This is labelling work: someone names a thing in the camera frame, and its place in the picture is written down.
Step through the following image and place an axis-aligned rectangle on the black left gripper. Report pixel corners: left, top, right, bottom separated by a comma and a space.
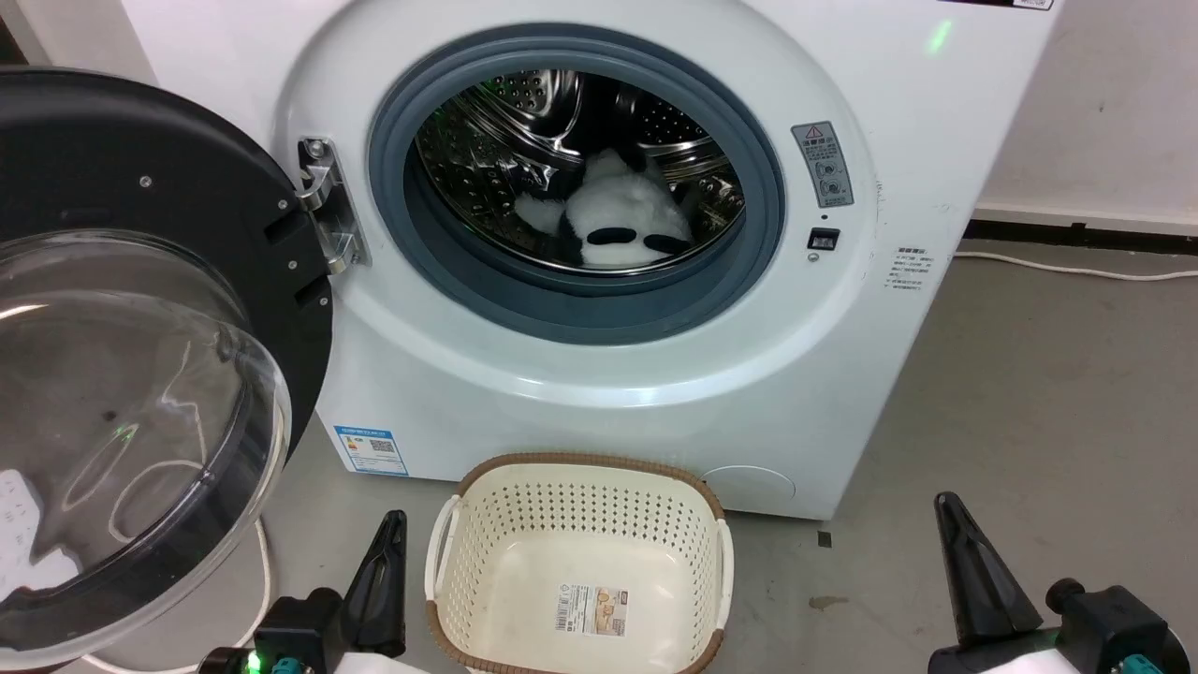
197, 510, 409, 674

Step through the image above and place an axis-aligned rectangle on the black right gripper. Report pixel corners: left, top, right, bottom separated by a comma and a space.
928, 491, 1190, 674

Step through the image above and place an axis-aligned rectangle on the cream perforated laundry basket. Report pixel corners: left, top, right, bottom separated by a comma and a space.
424, 453, 735, 674

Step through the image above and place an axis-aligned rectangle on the white front-load washing machine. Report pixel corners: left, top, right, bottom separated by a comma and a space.
122, 0, 1068, 521

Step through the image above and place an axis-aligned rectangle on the black and white panda plush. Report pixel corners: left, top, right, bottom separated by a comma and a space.
515, 147, 695, 271

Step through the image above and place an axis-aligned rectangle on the black glass washing machine door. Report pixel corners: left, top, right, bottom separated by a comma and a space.
0, 67, 336, 671

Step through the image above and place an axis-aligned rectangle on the blue energy label sticker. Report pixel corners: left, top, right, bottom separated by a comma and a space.
333, 426, 410, 477

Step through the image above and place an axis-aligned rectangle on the barcode product label sticker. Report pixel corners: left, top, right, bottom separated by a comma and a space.
554, 584, 630, 637

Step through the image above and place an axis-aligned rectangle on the round white filter cover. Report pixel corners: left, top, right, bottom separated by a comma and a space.
702, 465, 797, 512

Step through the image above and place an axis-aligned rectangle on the small printed text label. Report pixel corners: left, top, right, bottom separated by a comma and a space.
884, 245, 938, 292

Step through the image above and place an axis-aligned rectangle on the grey rubber door gasket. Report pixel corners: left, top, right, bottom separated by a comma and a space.
368, 23, 785, 345

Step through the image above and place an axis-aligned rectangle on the black baseboard strip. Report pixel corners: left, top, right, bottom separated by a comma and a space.
964, 217, 1198, 256

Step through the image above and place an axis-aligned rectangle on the chrome door hinge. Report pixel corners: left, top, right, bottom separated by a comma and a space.
298, 137, 372, 276

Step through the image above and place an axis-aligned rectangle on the stainless steel washer drum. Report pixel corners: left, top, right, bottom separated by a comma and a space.
404, 68, 747, 278

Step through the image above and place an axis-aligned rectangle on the grey warning sticker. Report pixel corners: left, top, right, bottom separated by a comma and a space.
792, 121, 855, 209

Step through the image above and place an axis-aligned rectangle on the white floor cable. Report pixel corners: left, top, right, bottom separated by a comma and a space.
955, 249, 1198, 283

